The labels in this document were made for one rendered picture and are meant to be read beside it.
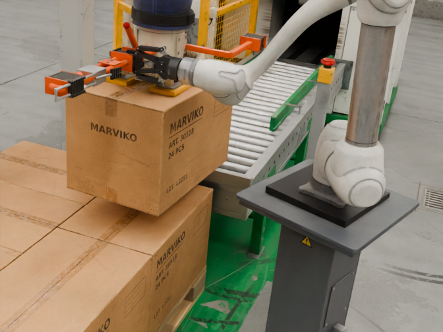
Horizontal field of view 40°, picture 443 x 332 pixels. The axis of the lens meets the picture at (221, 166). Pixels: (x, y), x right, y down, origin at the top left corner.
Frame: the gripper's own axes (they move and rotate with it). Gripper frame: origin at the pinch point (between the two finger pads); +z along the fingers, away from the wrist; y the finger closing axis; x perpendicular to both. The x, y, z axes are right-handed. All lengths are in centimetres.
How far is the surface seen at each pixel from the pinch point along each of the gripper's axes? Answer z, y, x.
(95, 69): -0.7, -1.7, -21.1
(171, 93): -13.2, 11.6, 8.4
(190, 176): -19, 46, 17
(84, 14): 95, 18, 125
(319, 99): -48, 35, 108
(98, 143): 8.1, 31.0, -4.6
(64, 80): -1.2, -2.6, -38.1
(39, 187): 45, 65, 11
